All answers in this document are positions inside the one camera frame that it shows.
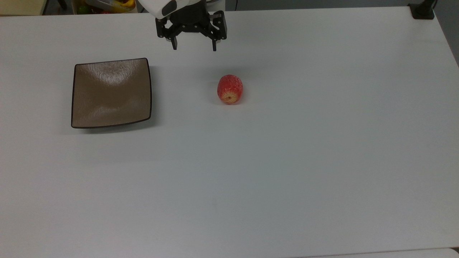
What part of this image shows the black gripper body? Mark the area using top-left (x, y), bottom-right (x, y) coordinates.
top-left (163, 0), bottom-right (213, 34)

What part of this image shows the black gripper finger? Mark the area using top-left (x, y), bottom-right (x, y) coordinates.
top-left (155, 17), bottom-right (180, 50)
top-left (201, 10), bottom-right (227, 52)

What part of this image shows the red apple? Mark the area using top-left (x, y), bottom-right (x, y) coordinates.
top-left (217, 75), bottom-right (243, 105)

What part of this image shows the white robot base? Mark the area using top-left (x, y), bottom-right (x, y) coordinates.
top-left (207, 0), bottom-right (226, 13)

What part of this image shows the brown square ceramic plate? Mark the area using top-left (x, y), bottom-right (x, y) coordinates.
top-left (71, 58), bottom-right (152, 129)

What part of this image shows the bowl of mixed fruit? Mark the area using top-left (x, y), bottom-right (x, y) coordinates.
top-left (72, 0), bottom-right (137, 14)

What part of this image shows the yellow wooden furniture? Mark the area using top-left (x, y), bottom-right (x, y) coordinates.
top-left (0, 0), bottom-right (49, 16)

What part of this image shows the black table clamp mount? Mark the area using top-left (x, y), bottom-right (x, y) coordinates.
top-left (408, 0), bottom-right (437, 20)

